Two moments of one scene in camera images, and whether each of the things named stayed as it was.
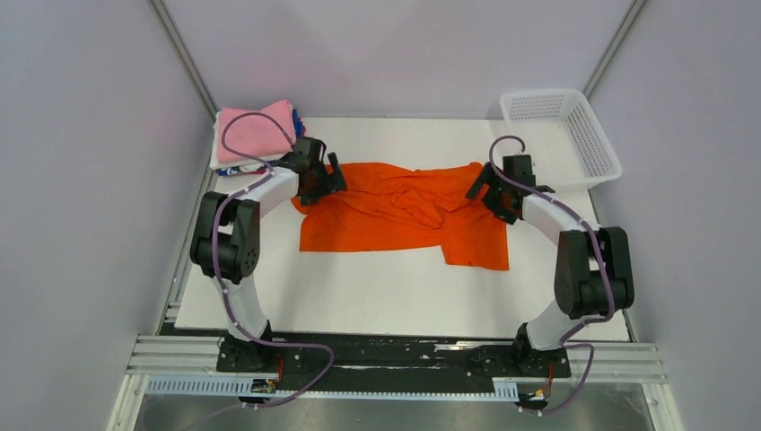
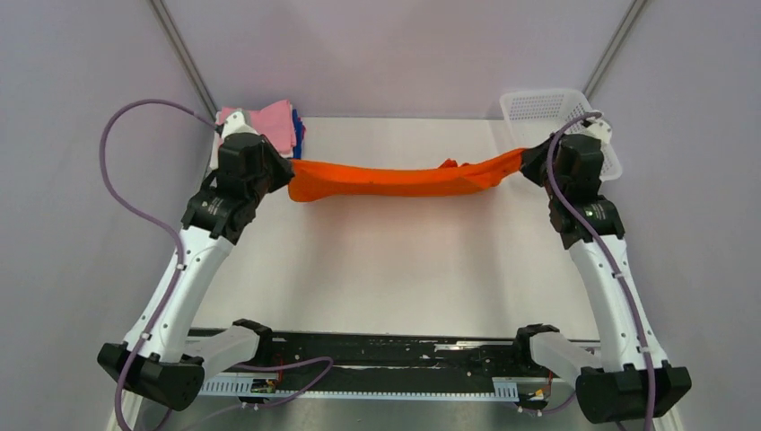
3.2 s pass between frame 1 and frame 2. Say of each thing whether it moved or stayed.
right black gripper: moved
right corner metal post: stayed
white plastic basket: stayed
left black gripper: moved
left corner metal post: stayed
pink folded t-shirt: stayed
